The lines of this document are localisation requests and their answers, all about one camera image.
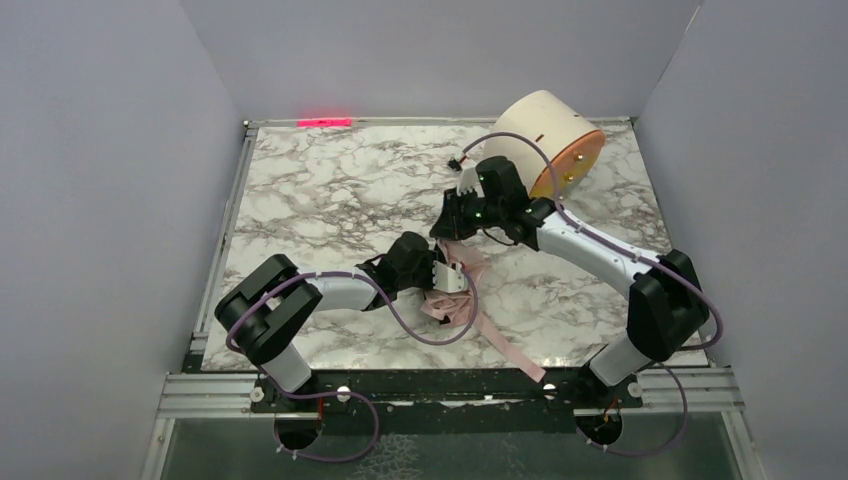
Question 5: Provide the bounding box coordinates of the aluminium table frame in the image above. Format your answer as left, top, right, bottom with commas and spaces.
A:
139, 117, 770, 480

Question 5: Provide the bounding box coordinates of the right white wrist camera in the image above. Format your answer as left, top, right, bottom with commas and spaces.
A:
448, 156, 479, 196

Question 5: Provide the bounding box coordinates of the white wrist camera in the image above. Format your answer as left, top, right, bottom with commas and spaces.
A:
448, 156, 479, 196
432, 261, 469, 294

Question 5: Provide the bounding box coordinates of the pink tape marker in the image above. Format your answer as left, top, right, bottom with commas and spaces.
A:
296, 118, 353, 128

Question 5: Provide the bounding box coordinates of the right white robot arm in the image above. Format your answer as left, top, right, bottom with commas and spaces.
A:
429, 156, 709, 388

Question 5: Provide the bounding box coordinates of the pink folding umbrella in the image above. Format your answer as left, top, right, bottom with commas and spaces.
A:
421, 241, 545, 383

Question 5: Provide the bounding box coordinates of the beige cylindrical umbrella stand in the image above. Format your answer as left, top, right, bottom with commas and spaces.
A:
483, 90, 606, 198

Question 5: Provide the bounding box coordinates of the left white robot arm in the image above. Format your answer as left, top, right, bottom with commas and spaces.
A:
214, 232, 445, 393

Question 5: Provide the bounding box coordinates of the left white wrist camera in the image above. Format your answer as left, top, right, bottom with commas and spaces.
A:
432, 261, 469, 294

